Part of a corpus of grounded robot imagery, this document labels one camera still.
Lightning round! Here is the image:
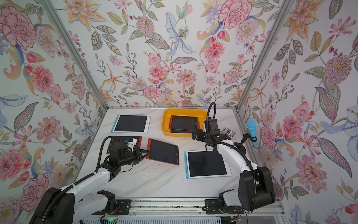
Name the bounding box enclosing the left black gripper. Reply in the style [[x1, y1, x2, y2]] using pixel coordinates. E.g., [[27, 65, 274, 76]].
[[118, 147, 151, 167]]

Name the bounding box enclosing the red writing tablet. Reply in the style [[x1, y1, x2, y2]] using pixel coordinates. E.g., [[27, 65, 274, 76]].
[[147, 139, 180, 165], [106, 136, 142, 154], [169, 115, 200, 133]]

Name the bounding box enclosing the blue-edged writing tablet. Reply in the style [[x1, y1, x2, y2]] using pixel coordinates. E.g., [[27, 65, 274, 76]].
[[184, 150, 232, 179], [111, 114, 151, 133]]

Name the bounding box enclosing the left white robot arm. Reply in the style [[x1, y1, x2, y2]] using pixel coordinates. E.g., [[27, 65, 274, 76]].
[[30, 140, 150, 224]]

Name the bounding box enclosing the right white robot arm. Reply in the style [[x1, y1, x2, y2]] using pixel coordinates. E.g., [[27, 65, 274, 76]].
[[192, 118, 276, 212]]

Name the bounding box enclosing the yellow storage box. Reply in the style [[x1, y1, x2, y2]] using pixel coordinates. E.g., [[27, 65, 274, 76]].
[[161, 108, 207, 138]]

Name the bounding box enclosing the small printed card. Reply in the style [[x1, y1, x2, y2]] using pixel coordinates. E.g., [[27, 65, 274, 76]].
[[222, 127, 235, 138]]

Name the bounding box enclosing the black microphone stand base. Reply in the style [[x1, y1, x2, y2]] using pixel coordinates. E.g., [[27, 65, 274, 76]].
[[234, 142, 247, 155]]

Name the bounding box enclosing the blue microphone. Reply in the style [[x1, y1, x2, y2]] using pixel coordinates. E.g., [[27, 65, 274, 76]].
[[247, 119, 258, 147]]

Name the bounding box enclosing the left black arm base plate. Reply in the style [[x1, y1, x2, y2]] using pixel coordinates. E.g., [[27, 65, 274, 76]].
[[93, 199, 131, 215]]

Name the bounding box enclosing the aluminium front rail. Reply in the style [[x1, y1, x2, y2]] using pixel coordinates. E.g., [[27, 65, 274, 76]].
[[81, 197, 285, 217]]

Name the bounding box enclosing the left black corrugated cable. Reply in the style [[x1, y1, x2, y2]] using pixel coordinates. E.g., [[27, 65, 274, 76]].
[[39, 136, 126, 224]]

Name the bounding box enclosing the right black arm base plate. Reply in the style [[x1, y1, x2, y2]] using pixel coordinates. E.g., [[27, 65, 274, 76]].
[[202, 199, 244, 215]]

